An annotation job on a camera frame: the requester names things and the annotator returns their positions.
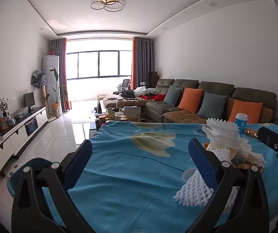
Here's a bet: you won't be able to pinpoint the white black tv cabinet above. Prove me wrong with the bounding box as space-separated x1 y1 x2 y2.
0 106 48 173

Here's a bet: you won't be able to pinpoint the cluttered coffee table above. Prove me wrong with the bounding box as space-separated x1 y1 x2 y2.
94 101 147 127

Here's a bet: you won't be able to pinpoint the cloth covered standing fan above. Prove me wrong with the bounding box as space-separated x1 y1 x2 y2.
30 70 51 119

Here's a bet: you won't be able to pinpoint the gold snack packet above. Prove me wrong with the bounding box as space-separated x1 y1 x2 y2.
244 127 259 138

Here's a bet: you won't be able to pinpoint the orange cushion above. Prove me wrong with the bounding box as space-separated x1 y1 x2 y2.
178 87 204 114
228 99 263 125

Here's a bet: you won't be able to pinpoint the blue floral tablecloth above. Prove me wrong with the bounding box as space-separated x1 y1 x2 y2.
43 121 278 233

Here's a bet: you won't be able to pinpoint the grey orange curtain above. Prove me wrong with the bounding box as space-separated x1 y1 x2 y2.
50 38 71 112
131 37 155 90

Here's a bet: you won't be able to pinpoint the dark wooden cabinet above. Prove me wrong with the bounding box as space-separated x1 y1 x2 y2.
149 71 159 89

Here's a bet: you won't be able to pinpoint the white clothes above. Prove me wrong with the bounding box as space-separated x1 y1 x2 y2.
134 86 149 95

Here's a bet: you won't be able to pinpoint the crumpled gold wrapper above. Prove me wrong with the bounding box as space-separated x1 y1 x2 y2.
231 161 263 173

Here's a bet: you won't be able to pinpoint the white mesh foam fruit net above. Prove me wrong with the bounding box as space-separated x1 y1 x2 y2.
174 167 241 209
213 148 232 163

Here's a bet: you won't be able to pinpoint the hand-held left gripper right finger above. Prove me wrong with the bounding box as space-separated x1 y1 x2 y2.
188 138 270 233

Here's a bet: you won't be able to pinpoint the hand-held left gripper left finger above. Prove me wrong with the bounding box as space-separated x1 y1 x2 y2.
11 139 93 233

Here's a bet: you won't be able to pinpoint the large window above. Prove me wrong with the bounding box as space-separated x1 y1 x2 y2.
66 50 133 80

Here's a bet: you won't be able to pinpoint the plastic wrapped dish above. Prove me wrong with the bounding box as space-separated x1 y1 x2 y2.
12 107 29 119

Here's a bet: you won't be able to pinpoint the white standing air conditioner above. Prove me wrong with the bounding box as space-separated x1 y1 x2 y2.
42 55 62 117

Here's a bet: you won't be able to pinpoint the blue trash bin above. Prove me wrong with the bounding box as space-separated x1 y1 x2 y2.
7 157 64 199

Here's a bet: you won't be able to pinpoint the black monitor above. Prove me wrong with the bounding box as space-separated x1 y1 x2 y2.
23 92 36 110

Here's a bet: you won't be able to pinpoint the beige snack bag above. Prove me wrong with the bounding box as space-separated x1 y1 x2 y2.
124 106 142 122

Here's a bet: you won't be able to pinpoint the blue grey cushion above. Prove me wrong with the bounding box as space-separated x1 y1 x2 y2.
197 91 227 120
164 84 183 107

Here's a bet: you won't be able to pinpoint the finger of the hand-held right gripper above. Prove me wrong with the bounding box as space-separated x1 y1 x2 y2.
257 126 278 178

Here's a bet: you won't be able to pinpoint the leafy plant in yellow vase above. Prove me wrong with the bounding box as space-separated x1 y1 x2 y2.
48 68 68 118

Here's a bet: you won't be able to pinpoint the white frilled foam sheet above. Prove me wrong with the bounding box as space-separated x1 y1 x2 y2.
236 138 267 173
201 118 241 151

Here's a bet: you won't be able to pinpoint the black office chair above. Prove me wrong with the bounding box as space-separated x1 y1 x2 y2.
113 79 132 96

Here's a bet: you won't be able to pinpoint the green brown sofa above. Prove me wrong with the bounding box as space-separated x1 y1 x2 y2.
144 78 278 125

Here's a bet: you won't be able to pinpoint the blue cup with white lid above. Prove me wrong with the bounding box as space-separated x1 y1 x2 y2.
234 113 248 134

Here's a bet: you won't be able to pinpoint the small plant in blue vase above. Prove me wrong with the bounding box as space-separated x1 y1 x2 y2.
0 97 10 118

